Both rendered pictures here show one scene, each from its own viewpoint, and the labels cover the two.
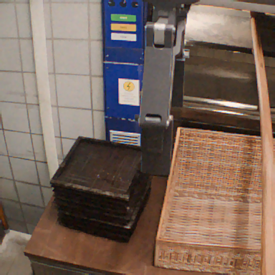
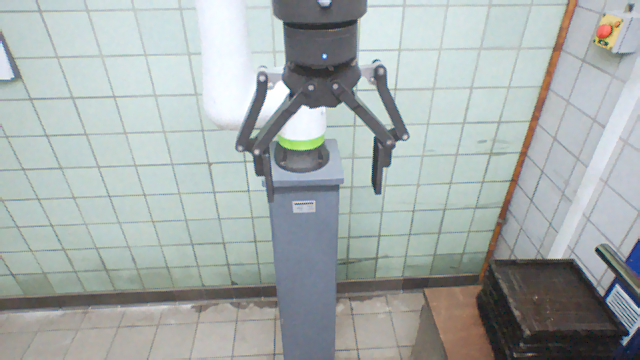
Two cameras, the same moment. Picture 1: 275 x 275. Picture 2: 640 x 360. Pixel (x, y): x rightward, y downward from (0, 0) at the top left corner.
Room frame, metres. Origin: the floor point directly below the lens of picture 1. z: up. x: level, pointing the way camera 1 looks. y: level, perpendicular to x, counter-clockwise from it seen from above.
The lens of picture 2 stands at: (0.31, -0.43, 1.76)
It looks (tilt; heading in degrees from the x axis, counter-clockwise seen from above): 34 degrees down; 74
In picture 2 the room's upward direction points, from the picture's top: straight up
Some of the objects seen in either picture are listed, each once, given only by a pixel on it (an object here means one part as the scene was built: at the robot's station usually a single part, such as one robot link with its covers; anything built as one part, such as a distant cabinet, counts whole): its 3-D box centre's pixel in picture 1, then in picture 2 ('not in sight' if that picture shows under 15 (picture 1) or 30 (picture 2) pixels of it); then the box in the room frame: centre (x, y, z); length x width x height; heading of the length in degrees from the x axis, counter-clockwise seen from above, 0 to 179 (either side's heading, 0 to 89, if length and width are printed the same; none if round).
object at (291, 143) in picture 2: not in sight; (295, 104); (0.50, 0.47, 1.36); 0.16 x 0.13 x 0.19; 4
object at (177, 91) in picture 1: (172, 81); (377, 166); (0.49, -0.04, 1.49); 0.03 x 0.01 x 0.07; 80
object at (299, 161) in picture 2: not in sight; (301, 138); (0.52, 0.52, 1.23); 0.26 x 0.15 x 0.06; 78
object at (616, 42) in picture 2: not in sight; (619, 31); (1.49, 0.50, 1.46); 0.10 x 0.07 x 0.10; 78
